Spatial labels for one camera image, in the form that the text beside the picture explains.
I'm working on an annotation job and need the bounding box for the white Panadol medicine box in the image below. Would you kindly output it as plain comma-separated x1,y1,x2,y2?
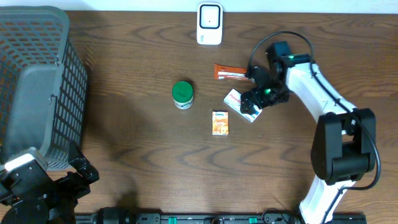
223,89,262,123

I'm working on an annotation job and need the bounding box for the orange Kleenex tissue pack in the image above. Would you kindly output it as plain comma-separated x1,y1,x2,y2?
212,111,229,136

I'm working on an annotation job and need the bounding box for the orange snack packet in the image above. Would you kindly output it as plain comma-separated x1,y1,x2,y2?
213,63,249,81

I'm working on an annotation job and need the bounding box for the green lid jar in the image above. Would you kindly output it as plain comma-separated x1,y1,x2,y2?
172,81,193,110

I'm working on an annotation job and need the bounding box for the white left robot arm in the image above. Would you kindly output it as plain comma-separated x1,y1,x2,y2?
1,141,100,223

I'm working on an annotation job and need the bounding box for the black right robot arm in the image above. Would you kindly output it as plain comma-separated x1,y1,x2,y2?
240,42,381,223

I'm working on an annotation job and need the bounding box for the white barcode scanner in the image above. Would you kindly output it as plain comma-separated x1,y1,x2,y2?
197,2,223,45

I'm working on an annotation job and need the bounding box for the grey plastic basket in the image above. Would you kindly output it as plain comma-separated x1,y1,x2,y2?
1,6,88,170

